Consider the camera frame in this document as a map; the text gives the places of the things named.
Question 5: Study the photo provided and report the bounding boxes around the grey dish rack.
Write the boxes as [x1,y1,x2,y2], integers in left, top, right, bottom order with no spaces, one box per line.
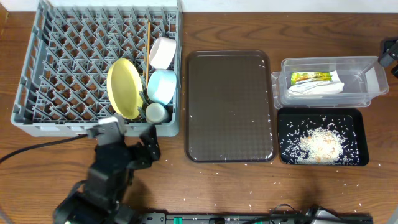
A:
[11,1,183,137]

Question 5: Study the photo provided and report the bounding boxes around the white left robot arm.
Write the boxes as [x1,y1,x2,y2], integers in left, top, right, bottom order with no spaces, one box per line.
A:
[53,124,160,223]

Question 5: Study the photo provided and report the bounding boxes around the clear plastic waste bin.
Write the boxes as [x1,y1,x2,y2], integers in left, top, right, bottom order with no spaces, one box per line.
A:
[271,56,389,109]

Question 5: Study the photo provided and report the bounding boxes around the pile of rice waste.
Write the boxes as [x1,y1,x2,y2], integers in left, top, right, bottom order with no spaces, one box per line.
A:
[278,114,360,166]

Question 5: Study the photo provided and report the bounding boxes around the blue bowl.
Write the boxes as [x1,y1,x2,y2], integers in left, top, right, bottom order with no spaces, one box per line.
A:
[147,70,177,106]

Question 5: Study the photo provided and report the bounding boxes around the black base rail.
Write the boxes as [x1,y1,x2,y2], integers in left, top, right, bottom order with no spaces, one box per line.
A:
[138,213,373,224]

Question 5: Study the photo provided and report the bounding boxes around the dark brown serving tray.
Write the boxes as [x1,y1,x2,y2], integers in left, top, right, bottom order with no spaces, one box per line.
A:
[185,50,277,163]

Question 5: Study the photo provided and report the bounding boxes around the white cup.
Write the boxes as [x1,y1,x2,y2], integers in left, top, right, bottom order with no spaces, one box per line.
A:
[145,103,169,123]

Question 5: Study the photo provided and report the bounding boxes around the black waste tray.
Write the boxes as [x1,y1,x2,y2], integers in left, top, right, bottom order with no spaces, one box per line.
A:
[277,108,369,166]

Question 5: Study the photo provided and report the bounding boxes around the crumpled white wrapper waste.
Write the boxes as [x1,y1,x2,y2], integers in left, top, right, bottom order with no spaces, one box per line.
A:
[287,70,345,95]

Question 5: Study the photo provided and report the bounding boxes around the yellow plate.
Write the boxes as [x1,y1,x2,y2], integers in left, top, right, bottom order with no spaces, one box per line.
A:
[106,58,143,119]

